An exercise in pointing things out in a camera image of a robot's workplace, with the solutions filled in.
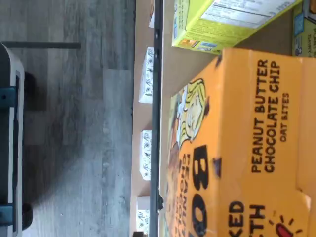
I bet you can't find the orange Bobo's oat bites box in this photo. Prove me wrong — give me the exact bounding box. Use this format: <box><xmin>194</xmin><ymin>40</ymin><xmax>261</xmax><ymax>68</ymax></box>
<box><xmin>158</xmin><ymin>48</ymin><xmax>313</xmax><ymax>237</ymax></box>
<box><xmin>301</xmin><ymin>57</ymin><xmax>316</xmax><ymax>198</ymax></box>

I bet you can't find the dark grey mobile robot base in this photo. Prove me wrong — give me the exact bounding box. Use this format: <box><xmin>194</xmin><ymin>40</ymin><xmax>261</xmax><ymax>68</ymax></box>
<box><xmin>0</xmin><ymin>43</ymin><xmax>34</xmax><ymax>237</ymax></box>

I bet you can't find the white floral pastry box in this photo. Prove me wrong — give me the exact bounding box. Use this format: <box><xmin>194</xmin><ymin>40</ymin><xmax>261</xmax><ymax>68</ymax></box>
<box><xmin>138</xmin><ymin>46</ymin><xmax>155</xmax><ymax>104</ymax></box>
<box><xmin>136</xmin><ymin>196</ymin><xmax>151</xmax><ymax>235</ymax></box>
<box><xmin>140</xmin><ymin>130</ymin><xmax>153</xmax><ymax>182</ymax></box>

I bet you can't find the green Bobo's apple pie box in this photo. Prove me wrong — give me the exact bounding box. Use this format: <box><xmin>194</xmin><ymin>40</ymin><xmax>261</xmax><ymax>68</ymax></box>
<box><xmin>292</xmin><ymin>0</ymin><xmax>316</xmax><ymax>59</ymax></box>
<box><xmin>171</xmin><ymin>0</ymin><xmax>304</xmax><ymax>55</ymax></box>

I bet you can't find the thin black pole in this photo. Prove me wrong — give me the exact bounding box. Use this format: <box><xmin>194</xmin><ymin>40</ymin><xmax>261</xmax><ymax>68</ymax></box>
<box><xmin>3</xmin><ymin>42</ymin><xmax>81</xmax><ymax>49</ymax></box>

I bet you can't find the teal metal bracket frame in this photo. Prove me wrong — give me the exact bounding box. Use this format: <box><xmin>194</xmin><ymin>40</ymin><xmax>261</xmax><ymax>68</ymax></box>
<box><xmin>0</xmin><ymin>86</ymin><xmax>21</xmax><ymax>219</ymax></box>

